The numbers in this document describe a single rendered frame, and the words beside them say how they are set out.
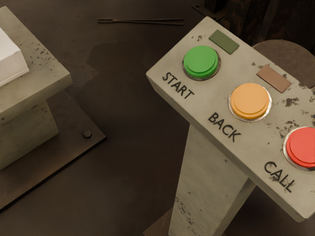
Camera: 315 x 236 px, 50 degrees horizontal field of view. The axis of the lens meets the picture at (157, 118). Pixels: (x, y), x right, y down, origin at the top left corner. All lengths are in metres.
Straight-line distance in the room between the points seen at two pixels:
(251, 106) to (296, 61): 0.21
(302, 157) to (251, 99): 0.08
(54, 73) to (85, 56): 0.46
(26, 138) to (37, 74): 0.23
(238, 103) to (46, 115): 0.68
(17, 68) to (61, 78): 0.10
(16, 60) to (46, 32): 0.60
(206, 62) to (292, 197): 0.17
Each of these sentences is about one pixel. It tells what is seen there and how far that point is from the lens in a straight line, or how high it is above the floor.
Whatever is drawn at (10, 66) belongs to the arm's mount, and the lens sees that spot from 0.81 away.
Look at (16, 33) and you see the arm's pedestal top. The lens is 0.94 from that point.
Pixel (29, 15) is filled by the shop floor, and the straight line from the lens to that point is 1.49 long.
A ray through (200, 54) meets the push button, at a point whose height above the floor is 0.61.
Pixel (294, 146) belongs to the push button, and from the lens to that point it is 0.36.
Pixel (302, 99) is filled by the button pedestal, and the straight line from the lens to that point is 0.39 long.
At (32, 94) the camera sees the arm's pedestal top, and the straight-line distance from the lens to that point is 0.79.
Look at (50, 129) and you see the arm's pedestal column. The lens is 1.01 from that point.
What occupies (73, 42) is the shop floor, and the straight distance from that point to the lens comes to 1.33.
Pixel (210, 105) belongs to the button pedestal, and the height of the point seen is 0.59.
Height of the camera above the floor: 0.89
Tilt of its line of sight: 56 degrees down
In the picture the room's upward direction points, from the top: 3 degrees clockwise
